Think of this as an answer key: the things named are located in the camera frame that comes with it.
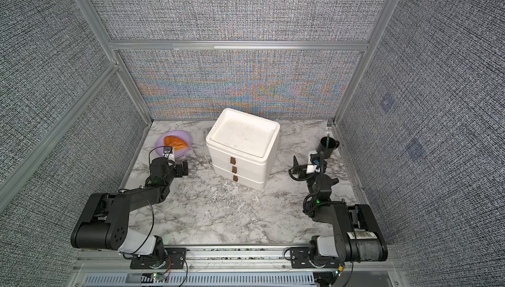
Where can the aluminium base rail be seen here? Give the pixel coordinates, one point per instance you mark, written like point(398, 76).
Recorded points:
point(240, 265)

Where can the orange pastry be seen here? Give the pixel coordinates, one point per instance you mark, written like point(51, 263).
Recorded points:
point(177, 143)

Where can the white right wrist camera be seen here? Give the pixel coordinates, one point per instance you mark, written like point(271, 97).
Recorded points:
point(313, 164)

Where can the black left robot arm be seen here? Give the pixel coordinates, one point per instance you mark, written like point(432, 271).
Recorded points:
point(104, 221)

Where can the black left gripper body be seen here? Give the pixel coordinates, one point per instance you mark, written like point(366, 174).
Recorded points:
point(177, 169)

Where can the black mug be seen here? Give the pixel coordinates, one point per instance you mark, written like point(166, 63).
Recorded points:
point(322, 150)

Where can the white three-drawer storage unit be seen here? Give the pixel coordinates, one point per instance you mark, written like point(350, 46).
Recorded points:
point(243, 147)

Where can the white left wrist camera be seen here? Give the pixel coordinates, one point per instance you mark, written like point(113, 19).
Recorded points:
point(168, 153)

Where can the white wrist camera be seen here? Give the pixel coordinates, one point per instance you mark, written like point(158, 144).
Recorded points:
point(168, 153)
point(313, 164)

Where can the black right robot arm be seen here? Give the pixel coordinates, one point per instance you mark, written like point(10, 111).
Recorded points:
point(356, 235)

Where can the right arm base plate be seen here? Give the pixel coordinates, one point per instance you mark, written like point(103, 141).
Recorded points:
point(305, 258)

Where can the purple plate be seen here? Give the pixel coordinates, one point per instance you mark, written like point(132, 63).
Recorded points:
point(181, 134)

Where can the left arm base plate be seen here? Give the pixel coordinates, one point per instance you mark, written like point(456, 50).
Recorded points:
point(173, 258)

